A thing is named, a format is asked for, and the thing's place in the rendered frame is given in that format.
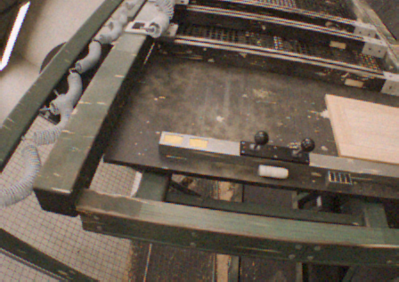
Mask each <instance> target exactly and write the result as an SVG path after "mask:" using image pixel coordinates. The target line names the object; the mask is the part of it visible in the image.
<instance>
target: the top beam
mask: <svg viewBox="0 0 399 282"><path fill-rule="evenodd" d="M155 3H156V2H150V1H147V3H146V4H145V6H144V7H143V8H142V10H141V11H140V12H139V13H138V16H137V17H136V18H135V19H134V20H144V21H148V22H150V21H151V17H152V16H153V15H154V13H156V11H155V9H154V7H153V6H154V4H155ZM153 45H154V37H153V36H151V35H147V34H136V33H128V32H126V29H125V30H124V31H123V33H122V35H121V36H120V38H119V39H118V41H117V42H116V43H115V44H114V47H113V48H112V49H111V51H110V53H109V55H108V56H107V58H106V59H105V61H104V62H103V63H102V65H101V66H100V68H99V70H98V72H97V73H96V74H95V77H94V78H93V80H92V82H91V83H90V84H89V86H88V87H87V88H86V90H85V92H84V94H83V96H82V98H81V99H80V101H79V102H78V103H77V106H76V107H75V109H74V110H73V112H72V114H71V116H70V117H69V120H68V121H67V124H65V126H64V127H63V129H62V131H61V133H60V135H59V137H58V139H57V140H56V142H55V143H54V145H53V147H52V149H51V150H50V153H49V154H48V157H46V160H45V162H44V164H43V165H42V168H41V169H40V171H39V172H38V174H37V177H36V179H35V180H34V182H33V184H32V188H33V190H34V193H35V195H36V197H37V200H38V202H39V204H40V206H41V208H42V210H44V211H47V212H51V213H56V214H63V215H67V216H70V217H74V218H76V217H78V215H79V213H78V211H77V210H76V206H75V201H76V200H77V196H78V193H79V192H80V189H81V188H83V187H85V188H87V189H89V188H90V185H91V183H92V180H93V178H94V175H95V173H96V169H97V168H98V166H99V164H100V161H101V160H102V156H103V154H104V153H103V152H104V150H105V149H106V148H107V144H108V142H109V141H110V136H111V135H112V132H113V130H114V128H115V126H116V123H117V121H118V119H119V116H120V114H121V112H122V110H123V108H124V106H125V104H126V100H127V98H128V96H129V94H130V93H131V90H132V88H133V86H134V84H135V80H136V78H137V77H138V76H139V74H140V70H141V69H142V67H143V64H144V62H145V60H146V59H147V56H148V55H149V52H150V50H151V47H152V46H153Z"/></svg>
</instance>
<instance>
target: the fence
mask: <svg viewBox="0 0 399 282"><path fill-rule="evenodd" d="M165 135H175V136H181V137H183V139H182V144H174V143H168V142H164V140H165ZM190 139H195V140H205V141H208V145H207V148H206V149H204V148H199V147H194V146H189V143H190ZM159 153H160V154H166V155H171V156H177V157H190V158H195V159H200V160H206V161H210V162H221V163H226V164H230V165H244V166H250V167H255V168H258V167H259V165H265V166H267V165H268V166H270V167H272V166H273V167H282V168H284V169H287V170H288V172H289V173H301V174H306V175H315V176H320V177H325V176H326V173H327V172H328V171H331V172H339V173H350V179H351V181H361V182H370V183H377V184H385V185H393V186H399V165H385V164H381V163H374V162H370V161H368V162H365V161H362V160H358V159H357V160H353V159H349V158H345V157H343V158H341V157H333V156H324V155H319V154H314V153H312V154H310V153H309V158H310V165H301V164H297V163H287V162H281V161H277V160H267V159H262V158H258V157H244V156H240V155H239V153H240V144H239V143H238V142H233V141H223V140H213V139H209V138H203V137H199V136H193V135H182V134H178V133H169V132H162V134H161V137H160V142H159Z"/></svg>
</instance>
